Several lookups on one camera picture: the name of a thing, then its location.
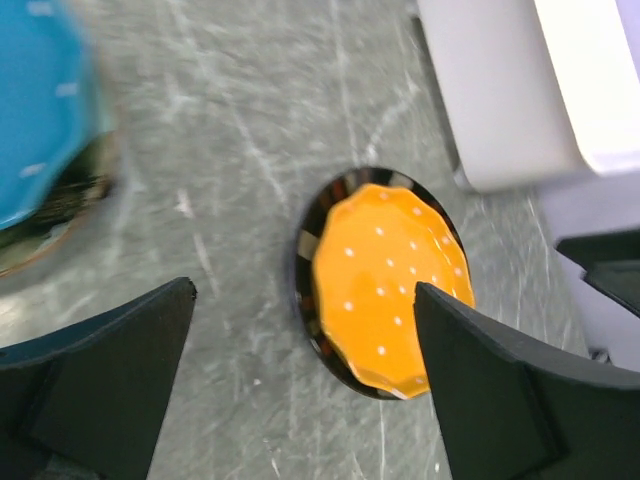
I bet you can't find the brown rimmed beige plate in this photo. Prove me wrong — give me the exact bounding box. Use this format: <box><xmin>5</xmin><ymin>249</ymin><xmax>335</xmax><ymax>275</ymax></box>
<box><xmin>289</xmin><ymin>166</ymin><xmax>467</xmax><ymax>400</ymax></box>

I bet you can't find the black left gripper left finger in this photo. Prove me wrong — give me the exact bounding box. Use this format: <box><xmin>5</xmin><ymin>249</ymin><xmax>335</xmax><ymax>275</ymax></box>
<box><xmin>1</xmin><ymin>277</ymin><xmax>197</xmax><ymax>479</ymax></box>

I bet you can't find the blue polka dot plate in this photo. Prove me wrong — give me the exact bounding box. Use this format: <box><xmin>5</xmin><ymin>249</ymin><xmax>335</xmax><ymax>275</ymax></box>
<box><xmin>1</xmin><ymin>1</ymin><xmax>98</xmax><ymax>229</ymax></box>

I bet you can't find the white plastic bin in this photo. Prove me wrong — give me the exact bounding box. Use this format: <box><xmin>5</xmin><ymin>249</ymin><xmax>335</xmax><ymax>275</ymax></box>
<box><xmin>417</xmin><ymin>1</ymin><xmax>639</xmax><ymax>193</ymax></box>

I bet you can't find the orange polka dot plate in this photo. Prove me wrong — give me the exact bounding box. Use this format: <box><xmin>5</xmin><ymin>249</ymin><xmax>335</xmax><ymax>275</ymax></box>
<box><xmin>312</xmin><ymin>183</ymin><xmax>475</xmax><ymax>400</ymax></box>

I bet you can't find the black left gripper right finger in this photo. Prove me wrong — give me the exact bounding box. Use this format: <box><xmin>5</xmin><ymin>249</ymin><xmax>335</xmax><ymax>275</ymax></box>
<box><xmin>414</xmin><ymin>283</ymin><xmax>639</xmax><ymax>479</ymax></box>

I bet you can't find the floral beige plate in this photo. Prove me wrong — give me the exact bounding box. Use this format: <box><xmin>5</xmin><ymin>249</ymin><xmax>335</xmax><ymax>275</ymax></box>
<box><xmin>1</xmin><ymin>131</ymin><xmax>121</xmax><ymax>276</ymax></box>

